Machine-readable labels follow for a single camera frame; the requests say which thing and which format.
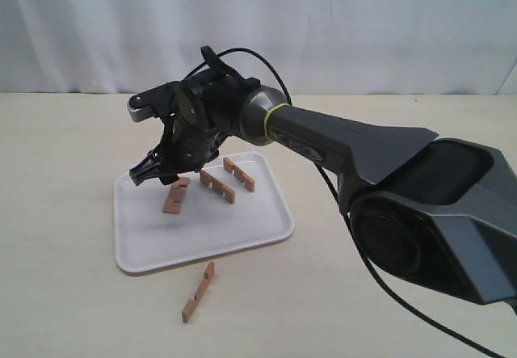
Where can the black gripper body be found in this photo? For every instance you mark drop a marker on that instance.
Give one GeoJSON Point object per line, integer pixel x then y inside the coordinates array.
{"type": "Point", "coordinates": [207, 110]}

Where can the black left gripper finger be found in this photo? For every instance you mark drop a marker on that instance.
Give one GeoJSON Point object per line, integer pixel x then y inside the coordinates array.
{"type": "Point", "coordinates": [150, 167]}

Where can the notched wooden stick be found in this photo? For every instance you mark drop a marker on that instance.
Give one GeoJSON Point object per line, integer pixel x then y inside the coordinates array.
{"type": "Point", "coordinates": [217, 186]}
{"type": "Point", "coordinates": [232, 168]}
{"type": "Point", "coordinates": [189, 308]}
{"type": "Point", "coordinates": [176, 196]}

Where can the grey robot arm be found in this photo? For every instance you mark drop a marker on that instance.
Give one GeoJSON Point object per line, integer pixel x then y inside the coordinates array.
{"type": "Point", "coordinates": [438, 213]}

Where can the white rectangular plastic tray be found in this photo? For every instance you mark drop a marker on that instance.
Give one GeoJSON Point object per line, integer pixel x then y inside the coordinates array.
{"type": "Point", "coordinates": [147, 239]}

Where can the white curtain backdrop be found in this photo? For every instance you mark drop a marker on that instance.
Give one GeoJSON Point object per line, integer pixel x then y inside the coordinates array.
{"type": "Point", "coordinates": [317, 46]}

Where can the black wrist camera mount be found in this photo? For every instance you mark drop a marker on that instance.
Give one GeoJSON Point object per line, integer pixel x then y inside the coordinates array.
{"type": "Point", "coordinates": [153, 103]}

